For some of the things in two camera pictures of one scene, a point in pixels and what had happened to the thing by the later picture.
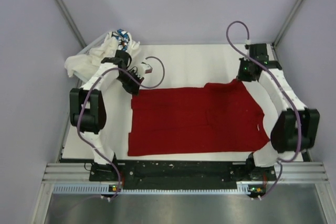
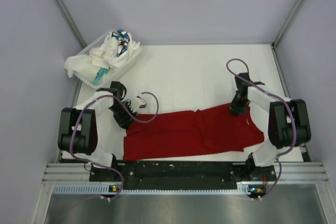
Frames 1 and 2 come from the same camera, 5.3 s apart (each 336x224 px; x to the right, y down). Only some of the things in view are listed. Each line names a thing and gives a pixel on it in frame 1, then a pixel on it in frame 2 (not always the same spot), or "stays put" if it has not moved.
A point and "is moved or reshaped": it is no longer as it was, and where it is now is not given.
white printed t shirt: x=119 y=40 stays put
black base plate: x=179 y=174 stays put
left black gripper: x=133 y=89 → x=124 y=121
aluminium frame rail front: x=79 y=173 stays put
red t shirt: x=170 y=120 is moved or reshaped
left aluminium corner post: x=63 y=8 stays put
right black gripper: x=240 y=76 → x=235 y=110
